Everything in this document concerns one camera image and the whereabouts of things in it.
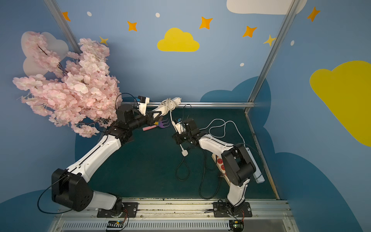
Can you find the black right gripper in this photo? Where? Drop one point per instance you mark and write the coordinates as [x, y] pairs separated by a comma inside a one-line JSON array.
[[179, 137]]

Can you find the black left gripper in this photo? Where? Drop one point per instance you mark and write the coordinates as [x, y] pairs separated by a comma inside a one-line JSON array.
[[150, 117]]

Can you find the white power strip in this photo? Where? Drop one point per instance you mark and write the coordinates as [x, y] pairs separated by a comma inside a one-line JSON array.
[[168, 105]]

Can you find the beige red socket power strip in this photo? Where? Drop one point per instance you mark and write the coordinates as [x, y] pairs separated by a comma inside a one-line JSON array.
[[220, 165]]

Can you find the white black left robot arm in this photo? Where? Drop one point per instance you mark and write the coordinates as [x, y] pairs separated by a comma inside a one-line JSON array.
[[70, 186]]

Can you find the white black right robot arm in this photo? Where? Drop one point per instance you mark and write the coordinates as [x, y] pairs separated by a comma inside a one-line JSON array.
[[235, 161]]

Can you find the small white adapter strip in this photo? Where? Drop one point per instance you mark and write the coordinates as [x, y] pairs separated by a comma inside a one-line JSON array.
[[257, 175]]

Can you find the purple pink toy rake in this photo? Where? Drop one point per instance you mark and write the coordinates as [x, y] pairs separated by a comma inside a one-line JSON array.
[[161, 124]]

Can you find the pink blossom artificial tree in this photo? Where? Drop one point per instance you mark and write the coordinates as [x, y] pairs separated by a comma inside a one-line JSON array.
[[82, 96]]

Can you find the horizontal aluminium frame rail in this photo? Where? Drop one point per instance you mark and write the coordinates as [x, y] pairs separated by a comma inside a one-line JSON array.
[[217, 104]]

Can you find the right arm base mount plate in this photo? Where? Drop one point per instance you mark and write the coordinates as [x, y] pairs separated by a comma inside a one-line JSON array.
[[232, 209]]

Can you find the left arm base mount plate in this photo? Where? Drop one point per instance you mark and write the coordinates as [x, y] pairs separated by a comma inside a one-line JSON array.
[[120, 210]]

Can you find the front aluminium rail base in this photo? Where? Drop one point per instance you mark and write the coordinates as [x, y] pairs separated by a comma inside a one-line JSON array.
[[183, 215]]

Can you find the right vertical aluminium post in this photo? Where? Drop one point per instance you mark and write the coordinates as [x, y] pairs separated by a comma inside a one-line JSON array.
[[285, 26]]

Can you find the vertical aluminium post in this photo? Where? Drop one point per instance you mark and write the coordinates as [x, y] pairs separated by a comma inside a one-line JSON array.
[[285, 26], [57, 14]]

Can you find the left vertical aluminium post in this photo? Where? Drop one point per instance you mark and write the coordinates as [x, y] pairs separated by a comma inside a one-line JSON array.
[[57, 14]]

